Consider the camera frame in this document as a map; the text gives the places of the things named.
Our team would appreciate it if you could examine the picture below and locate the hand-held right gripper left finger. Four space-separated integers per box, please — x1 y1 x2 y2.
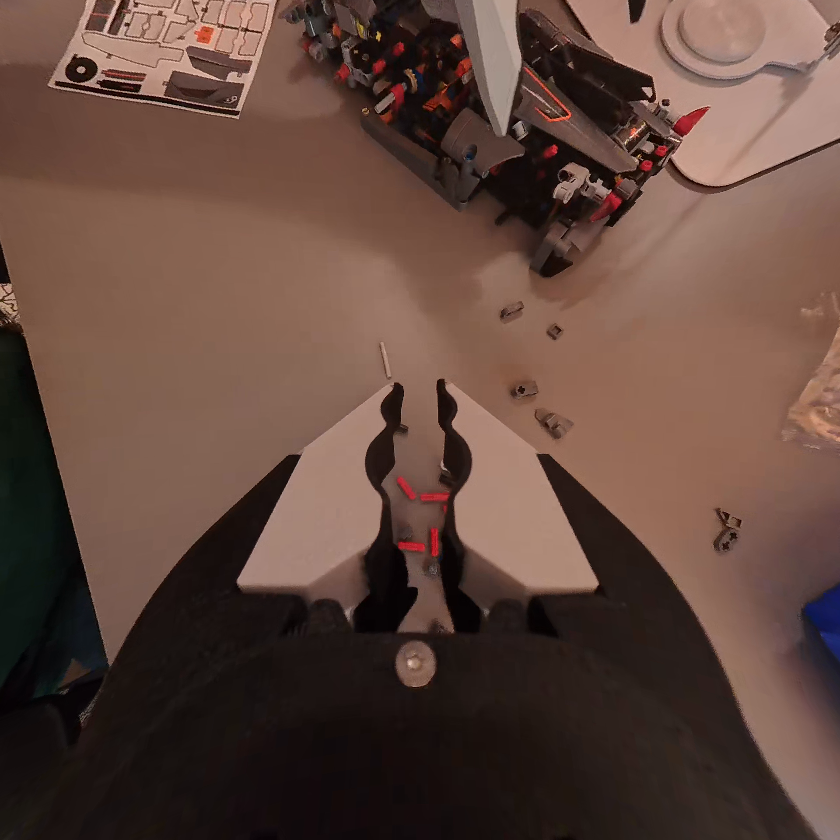
236 382 419 634

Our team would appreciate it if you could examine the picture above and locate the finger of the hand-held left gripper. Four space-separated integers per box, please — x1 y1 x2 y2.
420 0 526 139

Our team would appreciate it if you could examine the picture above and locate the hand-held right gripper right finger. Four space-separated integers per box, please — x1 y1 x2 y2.
430 378 599 634

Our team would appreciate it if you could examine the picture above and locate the pile of lego pins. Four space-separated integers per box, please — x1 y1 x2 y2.
394 459 457 578

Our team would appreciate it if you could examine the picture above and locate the large lego vehicle model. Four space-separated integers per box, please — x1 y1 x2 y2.
279 0 711 278

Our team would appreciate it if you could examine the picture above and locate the blue plastic bin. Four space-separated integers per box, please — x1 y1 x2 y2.
799 584 840 690

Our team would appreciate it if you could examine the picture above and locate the lego sticker sheet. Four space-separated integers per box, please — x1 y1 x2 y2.
47 0 278 120

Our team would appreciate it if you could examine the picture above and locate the white book stand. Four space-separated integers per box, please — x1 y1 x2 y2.
563 0 840 189

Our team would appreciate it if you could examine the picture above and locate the flat clear plastic bag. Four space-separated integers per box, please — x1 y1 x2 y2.
780 289 840 455

